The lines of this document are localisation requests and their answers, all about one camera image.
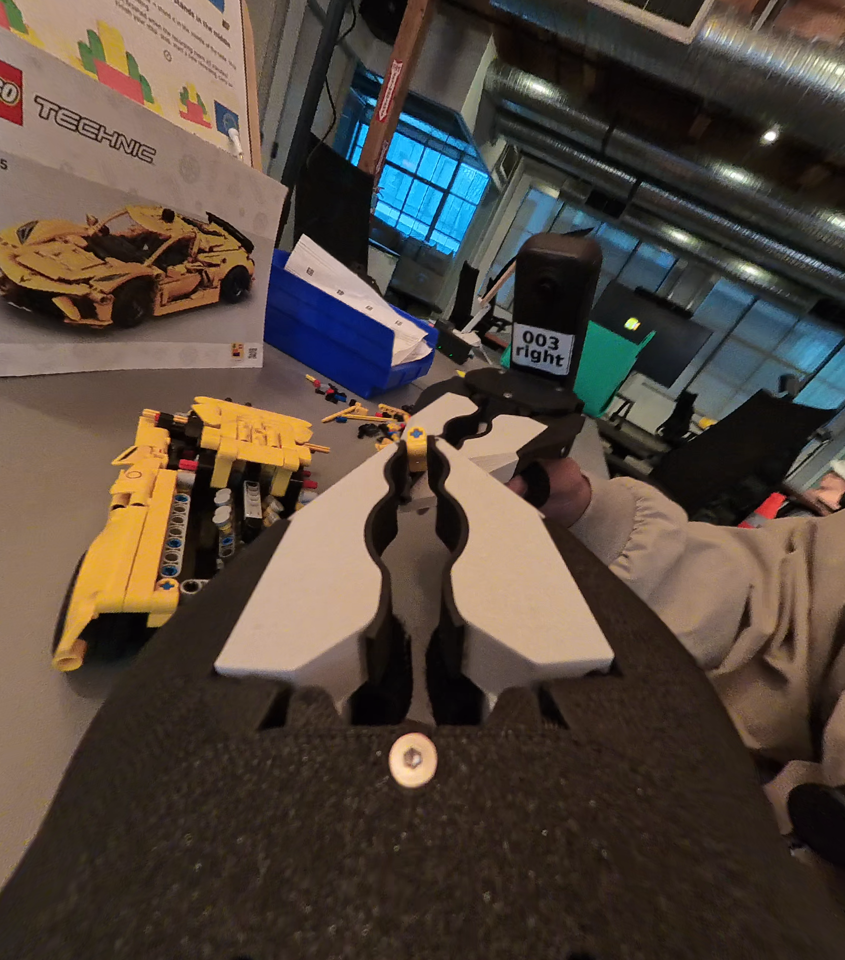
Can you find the black monitor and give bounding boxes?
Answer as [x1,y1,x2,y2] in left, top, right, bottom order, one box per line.
[588,282,718,390]

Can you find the toy car instruction booklet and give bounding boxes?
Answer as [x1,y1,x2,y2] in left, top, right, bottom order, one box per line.
[0,30,290,378]

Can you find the pile of small toy pieces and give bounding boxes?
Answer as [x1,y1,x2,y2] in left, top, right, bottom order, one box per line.
[303,372,412,447]

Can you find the white papers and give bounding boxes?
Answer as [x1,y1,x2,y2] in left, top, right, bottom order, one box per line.
[285,233,437,363]

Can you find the yellow toy car chassis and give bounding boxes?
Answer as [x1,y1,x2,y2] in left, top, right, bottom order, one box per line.
[51,393,332,673]

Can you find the grey desk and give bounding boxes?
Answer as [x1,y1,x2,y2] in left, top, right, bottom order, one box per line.
[0,345,649,960]

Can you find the wooden post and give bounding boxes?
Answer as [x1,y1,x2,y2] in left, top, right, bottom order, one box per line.
[358,0,434,175]

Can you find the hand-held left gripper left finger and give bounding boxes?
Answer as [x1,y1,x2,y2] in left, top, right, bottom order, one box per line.
[216,440,412,709]

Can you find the large paned window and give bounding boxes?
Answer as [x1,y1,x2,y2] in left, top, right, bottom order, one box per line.
[339,90,493,258]

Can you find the person's right forearm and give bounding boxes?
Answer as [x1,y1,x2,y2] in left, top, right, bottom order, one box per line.
[570,477,845,759]

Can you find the black office chair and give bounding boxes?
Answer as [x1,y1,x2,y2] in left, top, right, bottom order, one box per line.
[648,387,839,520]

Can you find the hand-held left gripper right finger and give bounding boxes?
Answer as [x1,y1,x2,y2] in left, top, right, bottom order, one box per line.
[426,440,617,709]

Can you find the person's right hand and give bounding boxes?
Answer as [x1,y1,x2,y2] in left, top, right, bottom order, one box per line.
[511,459,593,528]

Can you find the brick picture poster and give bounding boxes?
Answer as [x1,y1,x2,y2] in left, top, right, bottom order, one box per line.
[0,0,254,160]

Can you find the blue plastic bin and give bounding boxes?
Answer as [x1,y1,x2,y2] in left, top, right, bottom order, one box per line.
[264,248,440,400]

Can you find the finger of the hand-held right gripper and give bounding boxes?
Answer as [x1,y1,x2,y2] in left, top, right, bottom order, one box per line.
[415,392,463,441]
[469,416,548,486]

